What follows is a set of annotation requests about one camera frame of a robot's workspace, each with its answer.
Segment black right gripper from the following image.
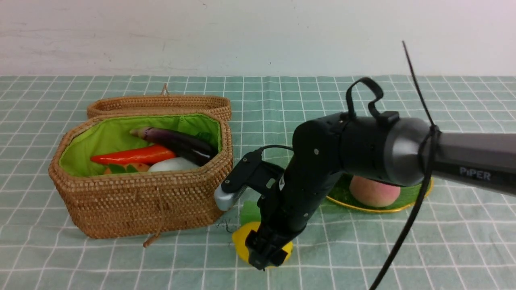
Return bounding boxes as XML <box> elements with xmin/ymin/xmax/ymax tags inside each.
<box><xmin>245</xmin><ymin>169</ymin><xmax>343</xmax><ymax>270</ymax></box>

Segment yellow lemon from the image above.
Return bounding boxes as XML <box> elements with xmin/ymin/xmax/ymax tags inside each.
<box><xmin>232</xmin><ymin>222</ymin><xmax>293</xmax><ymax>271</ymax></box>

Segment pink peach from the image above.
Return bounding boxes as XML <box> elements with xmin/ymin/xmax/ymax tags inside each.
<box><xmin>349</xmin><ymin>176</ymin><xmax>401</xmax><ymax>208</ymax></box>

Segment dark purple eggplant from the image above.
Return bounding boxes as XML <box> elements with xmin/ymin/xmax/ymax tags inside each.
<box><xmin>129</xmin><ymin>127</ymin><xmax>219</xmax><ymax>166</ymax></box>

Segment white radish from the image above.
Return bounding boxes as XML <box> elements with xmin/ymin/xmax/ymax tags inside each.
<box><xmin>148</xmin><ymin>157</ymin><xmax>199</xmax><ymax>172</ymax></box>

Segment orange carrot with leaves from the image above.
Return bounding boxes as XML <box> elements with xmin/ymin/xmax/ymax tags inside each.
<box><xmin>90</xmin><ymin>144</ymin><xmax>177</xmax><ymax>165</ymax></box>

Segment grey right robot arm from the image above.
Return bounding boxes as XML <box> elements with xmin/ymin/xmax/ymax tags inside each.
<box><xmin>245</xmin><ymin>111</ymin><xmax>515</xmax><ymax>270</ymax></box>

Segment green foam cube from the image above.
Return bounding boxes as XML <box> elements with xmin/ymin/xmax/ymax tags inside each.
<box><xmin>239</xmin><ymin>200</ymin><xmax>261</xmax><ymax>226</ymax></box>

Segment green glass plate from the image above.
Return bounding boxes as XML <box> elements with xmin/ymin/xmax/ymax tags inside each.
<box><xmin>326</xmin><ymin>174</ymin><xmax>421</xmax><ymax>214</ymax></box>

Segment woven rattan basket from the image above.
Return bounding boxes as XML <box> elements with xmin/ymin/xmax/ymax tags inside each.
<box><xmin>48</xmin><ymin>110</ymin><xmax>233</xmax><ymax>247</ymax></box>

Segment woven basket lid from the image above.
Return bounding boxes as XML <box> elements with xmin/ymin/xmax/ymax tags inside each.
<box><xmin>85</xmin><ymin>84</ymin><xmax>232</xmax><ymax>121</ymax></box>

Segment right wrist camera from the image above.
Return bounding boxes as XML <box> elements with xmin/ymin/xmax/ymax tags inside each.
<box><xmin>214</xmin><ymin>148</ymin><xmax>284</xmax><ymax>211</ymax></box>

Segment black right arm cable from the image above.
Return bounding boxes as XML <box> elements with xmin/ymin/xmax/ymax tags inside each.
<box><xmin>258</xmin><ymin>40</ymin><xmax>442</xmax><ymax>290</ymax></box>

